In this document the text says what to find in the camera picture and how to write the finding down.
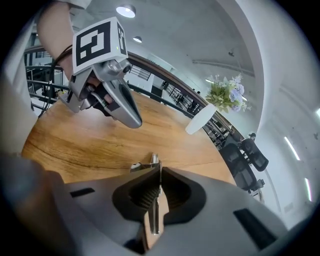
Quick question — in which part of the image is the person's light grey shirt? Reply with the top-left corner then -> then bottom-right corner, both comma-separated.
56,0 -> 94,11

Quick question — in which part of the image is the black office chair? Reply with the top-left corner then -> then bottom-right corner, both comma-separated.
241,137 -> 270,173
219,143 -> 259,193

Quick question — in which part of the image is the pale blue flower bouquet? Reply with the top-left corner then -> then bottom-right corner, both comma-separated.
204,73 -> 253,114

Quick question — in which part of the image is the person's left forearm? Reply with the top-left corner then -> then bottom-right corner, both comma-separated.
36,1 -> 76,82

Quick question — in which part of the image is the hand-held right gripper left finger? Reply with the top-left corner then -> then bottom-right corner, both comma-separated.
63,164 -> 163,256

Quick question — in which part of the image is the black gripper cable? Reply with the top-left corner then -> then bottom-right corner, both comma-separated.
37,44 -> 74,118

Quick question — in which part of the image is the white vase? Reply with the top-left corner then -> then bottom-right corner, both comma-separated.
184,103 -> 217,135

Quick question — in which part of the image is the person's left hand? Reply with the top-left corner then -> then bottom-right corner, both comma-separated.
86,74 -> 113,103

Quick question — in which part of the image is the white strip light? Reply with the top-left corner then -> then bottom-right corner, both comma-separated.
304,177 -> 313,202
283,136 -> 301,161

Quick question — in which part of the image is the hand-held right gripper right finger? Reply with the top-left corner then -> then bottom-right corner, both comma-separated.
154,166 -> 289,256

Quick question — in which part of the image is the brown wooden handrail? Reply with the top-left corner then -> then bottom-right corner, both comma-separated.
23,46 -> 245,141

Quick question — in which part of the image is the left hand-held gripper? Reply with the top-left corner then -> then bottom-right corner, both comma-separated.
58,16 -> 143,130

